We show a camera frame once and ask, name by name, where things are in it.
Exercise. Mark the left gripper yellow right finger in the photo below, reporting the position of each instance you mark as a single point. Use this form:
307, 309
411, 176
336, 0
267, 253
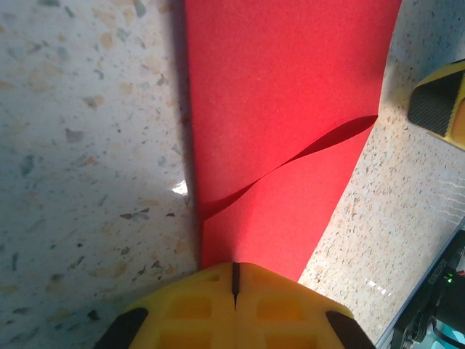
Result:
290, 320

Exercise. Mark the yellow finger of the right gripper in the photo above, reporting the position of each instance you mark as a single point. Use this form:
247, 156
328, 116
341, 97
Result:
436, 105

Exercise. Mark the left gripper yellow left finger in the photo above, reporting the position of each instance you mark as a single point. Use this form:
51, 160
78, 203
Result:
181, 320

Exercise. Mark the red paper sheet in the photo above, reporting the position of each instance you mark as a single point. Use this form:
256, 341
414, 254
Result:
272, 91

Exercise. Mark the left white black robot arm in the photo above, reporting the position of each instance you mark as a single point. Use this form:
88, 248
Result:
436, 291

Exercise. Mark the black machine base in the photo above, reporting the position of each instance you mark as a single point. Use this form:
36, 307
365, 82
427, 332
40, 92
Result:
387, 336

